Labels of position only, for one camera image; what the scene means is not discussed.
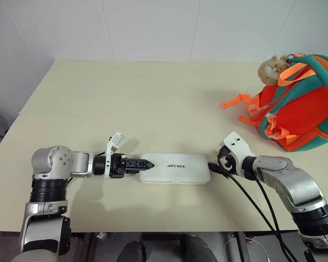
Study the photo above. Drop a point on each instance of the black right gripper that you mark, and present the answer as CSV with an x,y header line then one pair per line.
x,y
227,163

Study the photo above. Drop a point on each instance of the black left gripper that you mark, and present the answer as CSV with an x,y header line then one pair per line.
x,y
117,166

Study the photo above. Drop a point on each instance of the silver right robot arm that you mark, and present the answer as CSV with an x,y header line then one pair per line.
x,y
292,180

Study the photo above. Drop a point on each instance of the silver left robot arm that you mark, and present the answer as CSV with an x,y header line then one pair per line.
x,y
57,161

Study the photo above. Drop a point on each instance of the flat white box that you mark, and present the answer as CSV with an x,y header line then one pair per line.
x,y
180,169

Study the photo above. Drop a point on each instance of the orange and teal backpack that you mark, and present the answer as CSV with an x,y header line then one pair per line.
x,y
300,106

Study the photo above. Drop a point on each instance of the dark rounded shape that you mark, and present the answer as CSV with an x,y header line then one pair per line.
x,y
198,249
131,252

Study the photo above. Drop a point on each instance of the tan plush hamster toy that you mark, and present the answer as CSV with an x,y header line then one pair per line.
x,y
270,71

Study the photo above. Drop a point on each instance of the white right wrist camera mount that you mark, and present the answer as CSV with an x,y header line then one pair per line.
x,y
239,147

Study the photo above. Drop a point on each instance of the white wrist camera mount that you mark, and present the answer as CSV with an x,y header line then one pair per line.
x,y
107,163
239,147

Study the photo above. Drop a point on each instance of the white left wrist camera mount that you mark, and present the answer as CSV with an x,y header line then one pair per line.
x,y
107,163

